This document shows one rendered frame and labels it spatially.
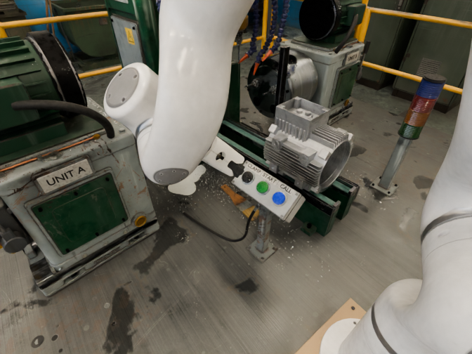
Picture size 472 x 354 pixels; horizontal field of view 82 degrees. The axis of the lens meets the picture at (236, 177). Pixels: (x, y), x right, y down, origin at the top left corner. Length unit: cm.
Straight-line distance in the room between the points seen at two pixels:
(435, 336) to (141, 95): 41
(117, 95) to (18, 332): 67
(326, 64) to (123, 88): 101
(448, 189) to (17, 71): 72
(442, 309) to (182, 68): 35
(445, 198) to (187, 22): 36
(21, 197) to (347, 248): 84
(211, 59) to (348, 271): 71
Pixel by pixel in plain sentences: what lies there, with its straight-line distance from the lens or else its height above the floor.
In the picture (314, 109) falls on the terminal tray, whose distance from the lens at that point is 87.
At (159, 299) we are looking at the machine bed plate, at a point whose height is 80.
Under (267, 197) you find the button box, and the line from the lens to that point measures 64.
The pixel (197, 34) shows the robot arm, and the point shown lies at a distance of 32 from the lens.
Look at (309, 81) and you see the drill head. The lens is 122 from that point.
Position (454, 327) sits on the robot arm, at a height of 123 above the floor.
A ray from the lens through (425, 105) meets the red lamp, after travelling 100.
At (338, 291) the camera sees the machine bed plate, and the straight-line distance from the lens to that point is 83.
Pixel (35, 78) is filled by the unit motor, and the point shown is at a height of 130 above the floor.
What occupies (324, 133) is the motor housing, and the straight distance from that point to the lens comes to 80.
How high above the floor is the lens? 150
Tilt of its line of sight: 40 degrees down
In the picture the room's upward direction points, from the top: straight up
